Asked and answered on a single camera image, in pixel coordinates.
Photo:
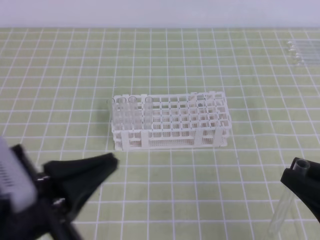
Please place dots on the glass test tube on cloth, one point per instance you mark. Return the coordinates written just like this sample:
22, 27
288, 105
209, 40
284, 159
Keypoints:
307, 62
304, 43
306, 48
308, 52
305, 58

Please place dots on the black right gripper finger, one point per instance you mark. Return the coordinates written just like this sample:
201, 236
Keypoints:
313, 172
313, 204

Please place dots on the clear glass test tube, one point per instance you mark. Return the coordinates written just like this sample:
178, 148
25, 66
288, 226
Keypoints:
300, 166

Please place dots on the white plastic test tube rack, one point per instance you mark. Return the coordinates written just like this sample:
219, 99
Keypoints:
190, 120

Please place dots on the green grid tablecloth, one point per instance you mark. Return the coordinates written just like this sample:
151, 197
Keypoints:
54, 86

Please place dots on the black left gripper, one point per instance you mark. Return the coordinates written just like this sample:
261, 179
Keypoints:
62, 190

